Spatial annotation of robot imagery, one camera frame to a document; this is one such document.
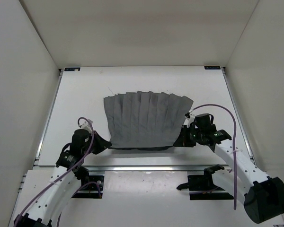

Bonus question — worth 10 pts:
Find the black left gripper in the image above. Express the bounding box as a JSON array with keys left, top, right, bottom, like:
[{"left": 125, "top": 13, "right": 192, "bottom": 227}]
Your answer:
[{"left": 83, "top": 128, "right": 112, "bottom": 153}]

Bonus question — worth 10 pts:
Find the aluminium table edge rail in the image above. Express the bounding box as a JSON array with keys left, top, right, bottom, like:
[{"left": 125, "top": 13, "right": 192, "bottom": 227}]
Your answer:
[{"left": 33, "top": 163, "right": 258, "bottom": 173}]

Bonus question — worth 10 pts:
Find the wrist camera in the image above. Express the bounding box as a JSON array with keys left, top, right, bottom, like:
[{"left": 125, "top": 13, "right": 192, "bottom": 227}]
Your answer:
[
  {"left": 78, "top": 119, "right": 93, "bottom": 134},
  {"left": 185, "top": 110, "right": 195, "bottom": 124}
]

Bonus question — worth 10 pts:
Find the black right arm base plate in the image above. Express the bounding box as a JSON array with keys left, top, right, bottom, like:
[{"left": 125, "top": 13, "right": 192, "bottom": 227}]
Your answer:
[{"left": 177, "top": 165, "right": 233, "bottom": 201}]

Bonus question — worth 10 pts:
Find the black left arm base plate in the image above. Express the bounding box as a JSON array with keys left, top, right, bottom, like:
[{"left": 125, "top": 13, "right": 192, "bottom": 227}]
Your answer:
[{"left": 72, "top": 167, "right": 105, "bottom": 199}]

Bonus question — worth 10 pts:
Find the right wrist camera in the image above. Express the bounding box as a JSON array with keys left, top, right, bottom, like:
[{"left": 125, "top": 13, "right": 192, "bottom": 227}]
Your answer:
[{"left": 185, "top": 110, "right": 195, "bottom": 124}]

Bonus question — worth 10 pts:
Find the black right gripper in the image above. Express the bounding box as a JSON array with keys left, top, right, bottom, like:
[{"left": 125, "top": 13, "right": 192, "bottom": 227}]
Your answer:
[{"left": 174, "top": 125, "right": 204, "bottom": 148}]

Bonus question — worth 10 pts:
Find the blue label sticker left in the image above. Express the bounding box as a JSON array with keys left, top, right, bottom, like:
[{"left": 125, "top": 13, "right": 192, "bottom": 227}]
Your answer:
[{"left": 64, "top": 67, "right": 80, "bottom": 71}]

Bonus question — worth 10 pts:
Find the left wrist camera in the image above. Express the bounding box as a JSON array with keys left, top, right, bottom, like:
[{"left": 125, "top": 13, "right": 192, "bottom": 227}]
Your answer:
[{"left": 78, "top": 119, "right": 93, "bottom": 134}]

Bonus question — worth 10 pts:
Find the blue label sticker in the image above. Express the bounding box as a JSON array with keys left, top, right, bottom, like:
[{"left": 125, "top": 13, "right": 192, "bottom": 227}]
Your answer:
[
  {"left": 64, "top": 67, "right": 80, "bottom": 71},
  {"left": 204, "top": 66, "right": 221, "bottom": 70}
]

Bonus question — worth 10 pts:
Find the blue label sticker right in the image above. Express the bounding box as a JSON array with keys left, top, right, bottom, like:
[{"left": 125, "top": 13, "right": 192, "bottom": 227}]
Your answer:
[{"left": 204, "top": 66, "right": 221, "bottom": 70}]

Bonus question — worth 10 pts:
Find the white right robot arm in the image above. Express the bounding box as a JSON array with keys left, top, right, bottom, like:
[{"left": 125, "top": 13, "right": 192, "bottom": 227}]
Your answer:
[{"left": 174, "top": 112, "right": 284, "bottom": 224}]

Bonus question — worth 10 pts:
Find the grey pleated skirt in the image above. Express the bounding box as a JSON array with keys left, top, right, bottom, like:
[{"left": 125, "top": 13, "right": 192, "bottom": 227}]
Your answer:
[{"left": 104, "top": 91, "right": 193, "bottom": 150}]

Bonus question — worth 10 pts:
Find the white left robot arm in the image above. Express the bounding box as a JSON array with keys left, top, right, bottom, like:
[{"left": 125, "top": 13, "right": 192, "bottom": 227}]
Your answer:
[{"left": 14, "top": 129, "right": 112, "bottom": 227}]

